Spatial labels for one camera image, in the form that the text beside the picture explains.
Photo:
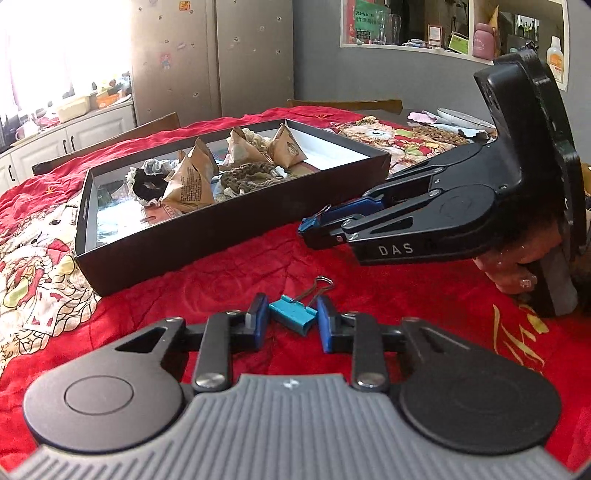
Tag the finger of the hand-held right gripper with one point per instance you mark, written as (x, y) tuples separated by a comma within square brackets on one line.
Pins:
[(341, 230), (415, 177)]

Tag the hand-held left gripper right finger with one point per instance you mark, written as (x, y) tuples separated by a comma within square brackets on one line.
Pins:
[(325, 325)]

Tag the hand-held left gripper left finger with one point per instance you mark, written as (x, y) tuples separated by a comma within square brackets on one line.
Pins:
[(258, 319)]

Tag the blue binder clip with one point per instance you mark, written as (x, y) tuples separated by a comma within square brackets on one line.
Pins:
[(293, 314)]

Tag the black shallow box tray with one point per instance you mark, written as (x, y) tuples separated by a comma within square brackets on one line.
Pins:
[(207, 235)]

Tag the brown triangular paper packet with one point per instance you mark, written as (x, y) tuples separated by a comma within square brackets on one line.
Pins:
[(189, 184), (286, 147), (242, 148), (205, 157)]

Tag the person's right hand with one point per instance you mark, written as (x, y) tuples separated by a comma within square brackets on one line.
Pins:
[(508, 274)]

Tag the wooden bead mat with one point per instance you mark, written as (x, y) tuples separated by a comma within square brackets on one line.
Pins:
[(443, 134)]

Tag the pink crumpled cloth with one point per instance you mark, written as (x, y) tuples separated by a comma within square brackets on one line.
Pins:
[(422, 117)]

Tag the red printed blanket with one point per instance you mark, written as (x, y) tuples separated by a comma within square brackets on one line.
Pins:
[(415, 295)]

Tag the wooden chair back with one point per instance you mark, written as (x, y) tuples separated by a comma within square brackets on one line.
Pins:
[(346, 105)]

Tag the white bottle with orange label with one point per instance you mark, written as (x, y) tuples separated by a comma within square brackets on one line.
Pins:
[(554, 57)]

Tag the pink bottle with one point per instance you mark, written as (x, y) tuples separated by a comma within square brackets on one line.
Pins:
[(482, 41)]

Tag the green box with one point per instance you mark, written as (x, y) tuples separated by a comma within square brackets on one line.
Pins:
[(365, 21)]

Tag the black scrunchie with white lace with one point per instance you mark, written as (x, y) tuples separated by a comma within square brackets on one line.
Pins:
[(147, 180)]

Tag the steel refrigerator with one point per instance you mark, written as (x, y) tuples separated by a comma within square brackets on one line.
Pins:
[(212, 60)]

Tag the dark wooden chair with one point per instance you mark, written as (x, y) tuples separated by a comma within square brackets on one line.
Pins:
[(115, 134)]

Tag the white kitchen cabinet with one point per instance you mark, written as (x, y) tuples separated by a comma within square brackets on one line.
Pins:
[(55, 143)]

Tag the cream food container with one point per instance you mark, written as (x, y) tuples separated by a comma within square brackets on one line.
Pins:
[(71, 108)]

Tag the white mug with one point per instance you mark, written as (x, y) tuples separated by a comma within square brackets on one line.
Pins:
[(21, 134)]

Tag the white wall shelf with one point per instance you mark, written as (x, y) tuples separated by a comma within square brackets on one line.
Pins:
[(452, 50)]

